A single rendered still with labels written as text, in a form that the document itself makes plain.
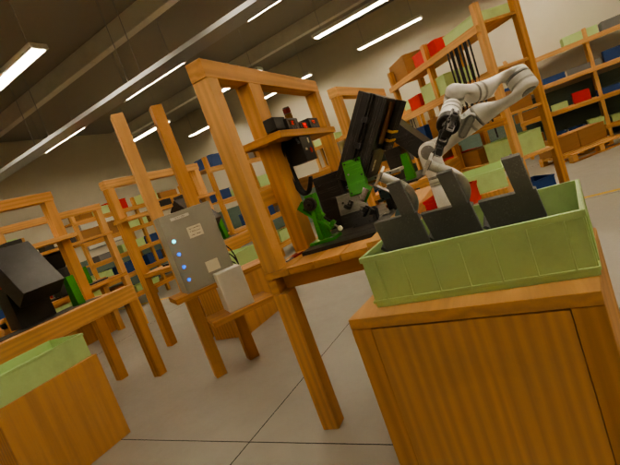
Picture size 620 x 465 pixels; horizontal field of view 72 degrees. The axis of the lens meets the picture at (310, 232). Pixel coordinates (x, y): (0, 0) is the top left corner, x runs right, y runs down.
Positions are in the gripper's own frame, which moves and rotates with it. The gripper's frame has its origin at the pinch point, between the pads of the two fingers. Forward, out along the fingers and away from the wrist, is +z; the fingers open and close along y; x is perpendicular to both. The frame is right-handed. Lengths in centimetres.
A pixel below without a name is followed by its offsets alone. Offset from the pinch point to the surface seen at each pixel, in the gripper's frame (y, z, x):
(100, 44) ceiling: -281, -439, -514
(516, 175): 8.2, 18.4, 18.4
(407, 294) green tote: -32.3, 34.9, 5.9
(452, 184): -1.1, 17.7, 5.1
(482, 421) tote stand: -46, 57, 37
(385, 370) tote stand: -52, 50, 8
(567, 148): -300, -654, 272
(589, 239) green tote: 5.5, 30.4, 37.6
